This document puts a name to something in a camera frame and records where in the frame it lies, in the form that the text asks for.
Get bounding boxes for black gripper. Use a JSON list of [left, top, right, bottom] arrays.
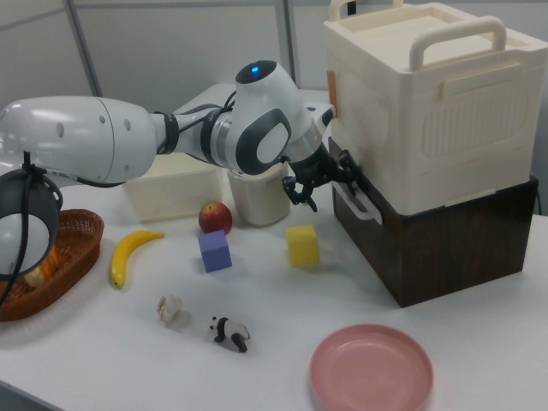
[[281, 143, 363, 214]]

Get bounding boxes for dark wood drawer white handle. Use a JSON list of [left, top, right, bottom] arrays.
[[327, 135, 406, 308]]

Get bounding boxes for cream open plastic bin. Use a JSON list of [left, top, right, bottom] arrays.
[[122, 152, 223, 223]]

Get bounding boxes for dark wood drawer cabinet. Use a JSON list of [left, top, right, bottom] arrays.
[[400, 173, 539, 308]]

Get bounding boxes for small cream lidded trash can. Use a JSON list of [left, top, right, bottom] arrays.
[[226, 164, 291, 227]]

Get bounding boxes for yellow foam cube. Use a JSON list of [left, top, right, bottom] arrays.
[[285, 223, 321, 267]]

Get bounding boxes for orange latch strip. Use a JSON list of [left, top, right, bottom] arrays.
[[326, 70, 339, 119]]

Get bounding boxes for red apple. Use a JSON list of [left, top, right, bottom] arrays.
[[198, 200, 234, 235]]

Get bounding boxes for purple foam cube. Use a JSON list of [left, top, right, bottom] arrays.
[[197, 229, 233, 274]]

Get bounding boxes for cream plastic storage box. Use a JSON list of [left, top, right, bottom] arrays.
[[323, 0, 545, 215]]

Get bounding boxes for small panda toy figure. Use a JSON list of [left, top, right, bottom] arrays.
[[207, 315, 252, 354]]

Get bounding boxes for pink plastic plate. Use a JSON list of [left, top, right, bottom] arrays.
[[309, 324, 434, 411]]

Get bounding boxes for crumpled white paper ball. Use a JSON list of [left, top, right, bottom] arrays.
[[156, 293, 183, 327]]

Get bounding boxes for yellow banana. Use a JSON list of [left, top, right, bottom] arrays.
[[110, 229, 166, 291]]

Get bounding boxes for brown wicker basket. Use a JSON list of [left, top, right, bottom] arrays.
[[0, 208, 105, 322]]

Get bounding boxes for bread piece orange crust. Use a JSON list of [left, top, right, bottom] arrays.
[[23, 251, 63, 288]]

